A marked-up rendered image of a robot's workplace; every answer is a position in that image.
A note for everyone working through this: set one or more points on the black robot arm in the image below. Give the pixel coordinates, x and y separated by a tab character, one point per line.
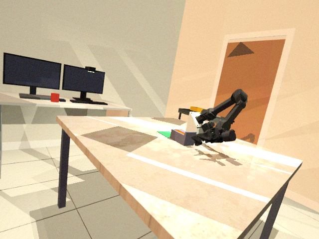
240	98

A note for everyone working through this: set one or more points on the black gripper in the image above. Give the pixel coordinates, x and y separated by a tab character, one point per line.
207	137

